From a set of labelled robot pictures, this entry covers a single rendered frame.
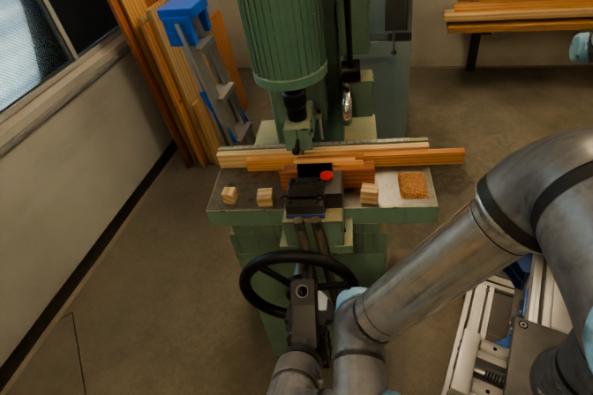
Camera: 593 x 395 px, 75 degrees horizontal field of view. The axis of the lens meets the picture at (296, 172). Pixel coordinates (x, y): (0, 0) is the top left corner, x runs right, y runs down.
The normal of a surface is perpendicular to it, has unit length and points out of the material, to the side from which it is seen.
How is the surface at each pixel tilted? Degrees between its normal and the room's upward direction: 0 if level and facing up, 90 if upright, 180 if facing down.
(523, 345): 0
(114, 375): 0
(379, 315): 69
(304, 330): 31
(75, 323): 1
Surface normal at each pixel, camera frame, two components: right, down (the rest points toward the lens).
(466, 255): -0.65, 0.29
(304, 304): -0.22, -0.29
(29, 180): 0.96, 0.06
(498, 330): -0.13, -0.74
